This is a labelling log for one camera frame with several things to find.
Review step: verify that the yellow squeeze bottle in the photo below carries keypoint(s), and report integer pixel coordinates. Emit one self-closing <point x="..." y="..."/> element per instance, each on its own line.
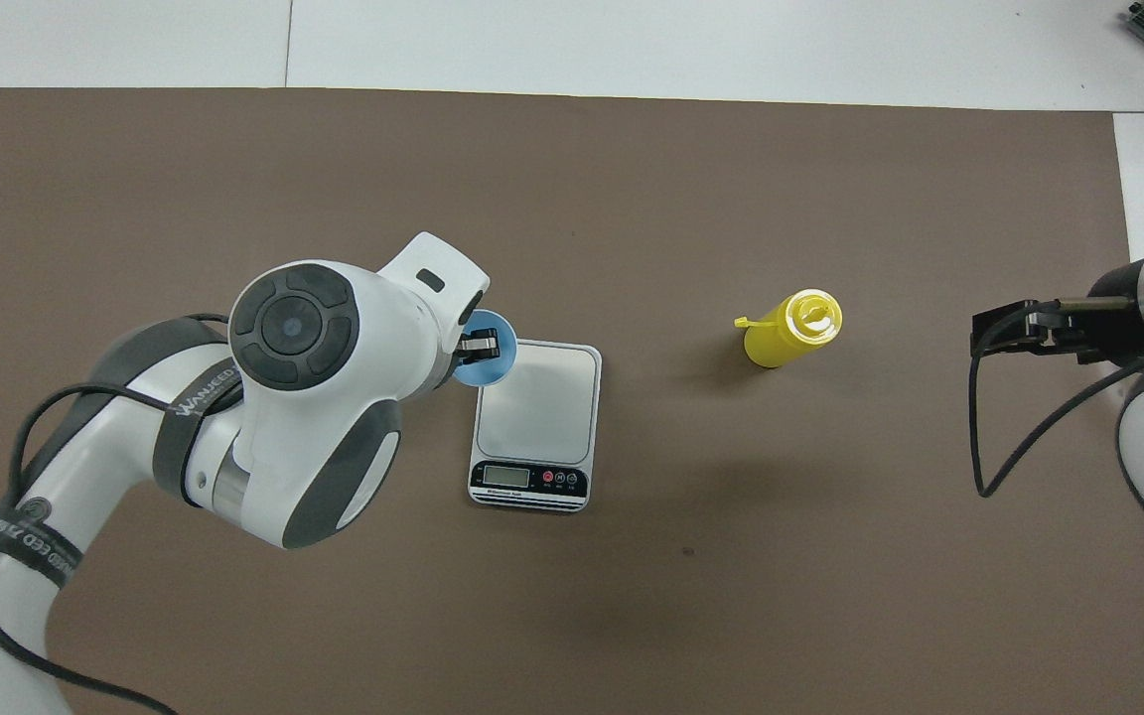
<point x="790" y="333"/>

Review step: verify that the silver digital kitchen scale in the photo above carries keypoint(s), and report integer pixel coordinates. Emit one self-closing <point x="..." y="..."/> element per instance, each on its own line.
<point x="537" y="417"/>

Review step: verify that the light blue plastic cup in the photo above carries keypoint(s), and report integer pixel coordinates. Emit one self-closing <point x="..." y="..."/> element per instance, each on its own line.
<point x="488" y="372"/>

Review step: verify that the brown paper mat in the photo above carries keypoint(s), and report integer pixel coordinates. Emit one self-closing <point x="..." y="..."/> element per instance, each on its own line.
<point x="731" y="179"/>

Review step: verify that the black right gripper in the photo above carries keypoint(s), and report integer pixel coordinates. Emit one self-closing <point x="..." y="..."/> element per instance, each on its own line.
<point x="1113" y="318"/>

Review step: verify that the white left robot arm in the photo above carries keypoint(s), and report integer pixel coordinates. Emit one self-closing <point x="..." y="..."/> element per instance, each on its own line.
<point x="334" y="397"/>

